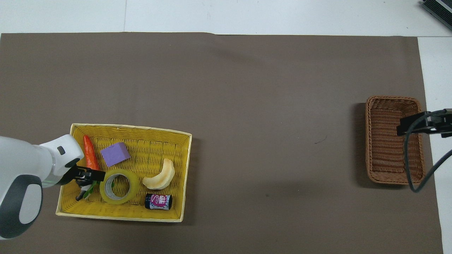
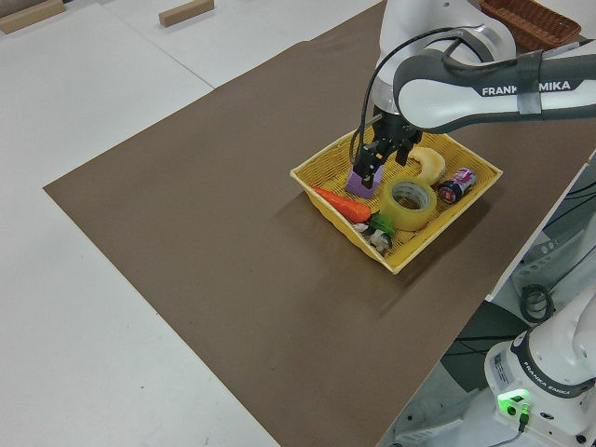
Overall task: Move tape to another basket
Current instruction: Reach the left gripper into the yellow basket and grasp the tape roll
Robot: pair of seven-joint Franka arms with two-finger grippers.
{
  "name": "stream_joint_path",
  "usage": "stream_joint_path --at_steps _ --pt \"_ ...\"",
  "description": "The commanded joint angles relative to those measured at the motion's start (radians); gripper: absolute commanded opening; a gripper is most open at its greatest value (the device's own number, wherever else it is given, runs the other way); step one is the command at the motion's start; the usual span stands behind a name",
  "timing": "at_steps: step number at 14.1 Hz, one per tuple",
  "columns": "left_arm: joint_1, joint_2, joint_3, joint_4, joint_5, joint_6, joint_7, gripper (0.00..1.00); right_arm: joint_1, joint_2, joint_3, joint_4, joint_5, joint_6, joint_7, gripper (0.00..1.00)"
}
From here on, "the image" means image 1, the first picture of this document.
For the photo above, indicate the brown wicker basket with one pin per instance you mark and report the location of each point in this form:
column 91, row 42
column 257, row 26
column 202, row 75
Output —
column 386, row 148

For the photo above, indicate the yellow tape roll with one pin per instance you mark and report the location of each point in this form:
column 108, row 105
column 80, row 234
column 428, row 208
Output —
column 132, row 185

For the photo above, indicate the cream toy melon slice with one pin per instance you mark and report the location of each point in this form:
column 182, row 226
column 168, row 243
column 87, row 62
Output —
column 163, row 178

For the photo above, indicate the black stand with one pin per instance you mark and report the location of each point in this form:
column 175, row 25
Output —
column 439, row 7

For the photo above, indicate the orange toy carrot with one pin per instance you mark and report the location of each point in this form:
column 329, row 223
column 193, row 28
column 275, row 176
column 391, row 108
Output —
column 90, row 151

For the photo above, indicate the small dark can pink print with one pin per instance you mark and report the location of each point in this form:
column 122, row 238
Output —
column 158, row 201

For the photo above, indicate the purple foam block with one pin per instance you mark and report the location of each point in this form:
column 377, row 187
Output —
column 115, row 154

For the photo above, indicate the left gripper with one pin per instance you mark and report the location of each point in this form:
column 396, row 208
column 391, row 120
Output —
column 70, row 174

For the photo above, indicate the yellow woven basket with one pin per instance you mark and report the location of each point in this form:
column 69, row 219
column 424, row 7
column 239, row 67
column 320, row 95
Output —
column 155, row 151

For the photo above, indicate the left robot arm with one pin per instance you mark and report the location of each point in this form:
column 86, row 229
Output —
column 24, row 165

